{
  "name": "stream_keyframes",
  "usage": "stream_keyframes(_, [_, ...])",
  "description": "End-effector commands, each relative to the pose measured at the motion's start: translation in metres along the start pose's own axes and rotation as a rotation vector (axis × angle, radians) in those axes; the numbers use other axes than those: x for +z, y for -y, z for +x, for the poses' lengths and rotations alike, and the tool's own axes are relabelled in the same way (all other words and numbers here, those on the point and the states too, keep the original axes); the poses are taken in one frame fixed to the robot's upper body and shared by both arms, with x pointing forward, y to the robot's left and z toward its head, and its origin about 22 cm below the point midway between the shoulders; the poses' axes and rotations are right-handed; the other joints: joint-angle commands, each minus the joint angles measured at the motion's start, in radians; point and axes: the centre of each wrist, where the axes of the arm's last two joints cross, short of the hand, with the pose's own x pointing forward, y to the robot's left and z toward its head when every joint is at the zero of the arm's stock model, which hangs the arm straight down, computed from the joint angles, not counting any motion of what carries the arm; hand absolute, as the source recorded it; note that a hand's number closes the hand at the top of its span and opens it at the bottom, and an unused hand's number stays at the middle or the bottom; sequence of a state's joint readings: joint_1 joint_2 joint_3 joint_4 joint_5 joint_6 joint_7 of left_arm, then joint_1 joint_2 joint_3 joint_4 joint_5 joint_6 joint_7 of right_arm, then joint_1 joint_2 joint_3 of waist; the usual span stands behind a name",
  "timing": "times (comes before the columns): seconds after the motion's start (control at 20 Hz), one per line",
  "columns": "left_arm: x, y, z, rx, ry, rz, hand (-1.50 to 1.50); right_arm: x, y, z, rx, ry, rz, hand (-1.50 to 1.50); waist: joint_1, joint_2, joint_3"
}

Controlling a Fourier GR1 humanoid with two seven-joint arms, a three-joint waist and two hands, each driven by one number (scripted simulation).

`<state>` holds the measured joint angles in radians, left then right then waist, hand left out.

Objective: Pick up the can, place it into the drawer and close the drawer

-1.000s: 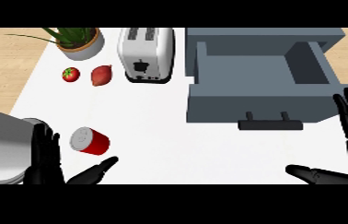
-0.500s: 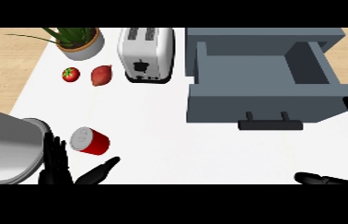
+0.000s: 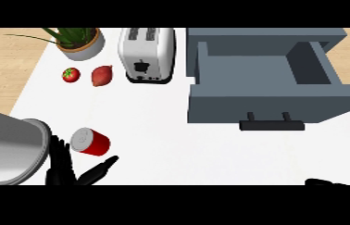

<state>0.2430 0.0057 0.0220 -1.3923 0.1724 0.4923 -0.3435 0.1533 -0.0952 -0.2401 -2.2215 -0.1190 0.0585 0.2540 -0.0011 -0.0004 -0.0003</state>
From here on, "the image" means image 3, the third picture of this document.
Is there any red can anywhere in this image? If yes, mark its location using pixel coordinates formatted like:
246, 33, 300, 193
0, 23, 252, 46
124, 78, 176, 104
69, 127, 112, 157

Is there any potted green plant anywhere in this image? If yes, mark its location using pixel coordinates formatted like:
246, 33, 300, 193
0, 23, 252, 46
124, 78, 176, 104
4, 27, 106, 62

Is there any red tomato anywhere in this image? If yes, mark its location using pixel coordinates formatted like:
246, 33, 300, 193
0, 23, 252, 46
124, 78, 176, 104
62, 67, 82, 83

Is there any dark drawer handle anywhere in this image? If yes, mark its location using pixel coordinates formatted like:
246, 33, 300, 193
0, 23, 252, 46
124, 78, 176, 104
238, 111, 305, 131

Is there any white toaster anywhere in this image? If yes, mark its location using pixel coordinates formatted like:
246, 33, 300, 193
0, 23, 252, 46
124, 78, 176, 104
118, 27, 176, 85

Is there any grey cabinet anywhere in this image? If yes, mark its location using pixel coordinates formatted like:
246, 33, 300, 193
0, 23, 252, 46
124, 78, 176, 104
184, 27, 348, 79

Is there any grey drawer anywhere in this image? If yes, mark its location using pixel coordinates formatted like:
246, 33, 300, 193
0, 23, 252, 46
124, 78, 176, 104
186, 41, 350, 125

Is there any reddish brown sweet potato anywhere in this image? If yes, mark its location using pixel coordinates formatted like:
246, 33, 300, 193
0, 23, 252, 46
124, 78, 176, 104
90, 64, 115, 88

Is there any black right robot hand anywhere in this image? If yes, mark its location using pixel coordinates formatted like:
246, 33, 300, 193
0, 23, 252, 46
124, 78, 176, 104
304, 178, 350, 186

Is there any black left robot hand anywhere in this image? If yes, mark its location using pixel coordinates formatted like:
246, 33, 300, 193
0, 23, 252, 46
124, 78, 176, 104
44, 134, 119, 186

